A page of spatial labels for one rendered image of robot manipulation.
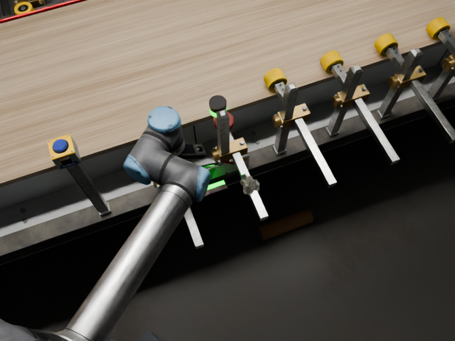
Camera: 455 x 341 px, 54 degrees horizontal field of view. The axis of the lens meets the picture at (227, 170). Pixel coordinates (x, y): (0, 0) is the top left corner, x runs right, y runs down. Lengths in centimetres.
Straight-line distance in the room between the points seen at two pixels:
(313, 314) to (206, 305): 55
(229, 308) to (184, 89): 116
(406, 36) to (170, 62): 102
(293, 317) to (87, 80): 151
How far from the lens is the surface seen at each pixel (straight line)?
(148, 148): 121
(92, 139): 177
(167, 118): 124
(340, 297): 246
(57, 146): 139
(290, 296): 242
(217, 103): 151
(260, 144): 201
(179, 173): 116
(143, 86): 186
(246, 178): 165
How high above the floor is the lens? 236
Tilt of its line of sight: 64 degrees down
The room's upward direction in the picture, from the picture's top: 1 degrees counter-clockwise
